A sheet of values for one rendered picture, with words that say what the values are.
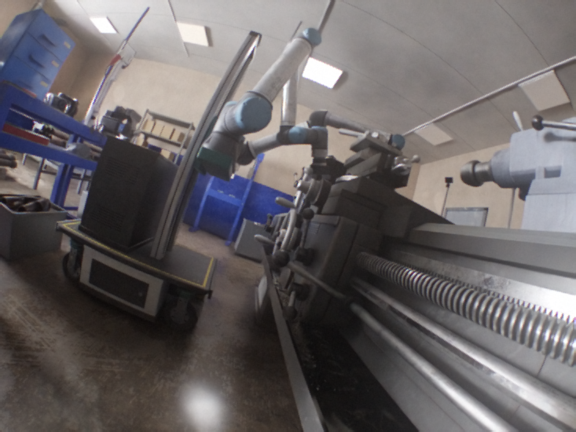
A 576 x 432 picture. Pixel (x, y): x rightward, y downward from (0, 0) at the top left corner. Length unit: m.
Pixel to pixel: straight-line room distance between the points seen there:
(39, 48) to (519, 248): 1.76
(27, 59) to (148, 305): 1.38
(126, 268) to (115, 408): 0.64
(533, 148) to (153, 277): 1.41
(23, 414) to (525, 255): 1.14
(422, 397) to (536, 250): 0.31
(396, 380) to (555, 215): 0.43
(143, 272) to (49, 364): 0.61
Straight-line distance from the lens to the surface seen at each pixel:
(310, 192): 0.74
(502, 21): 3.17
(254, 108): 1.00
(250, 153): 1.75
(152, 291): 1.20
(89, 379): 0.99
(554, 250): 0.38
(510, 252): 0.41
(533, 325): 0.29
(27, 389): 0.95
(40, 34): 1.51
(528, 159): 0.67
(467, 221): 4.78
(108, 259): 1.25
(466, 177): 0.83
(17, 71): 1.46
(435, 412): 0.47
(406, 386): 0.52
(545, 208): 0.51
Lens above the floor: 0.73
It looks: 2 degrees up
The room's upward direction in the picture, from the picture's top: 20 degrees clockwise
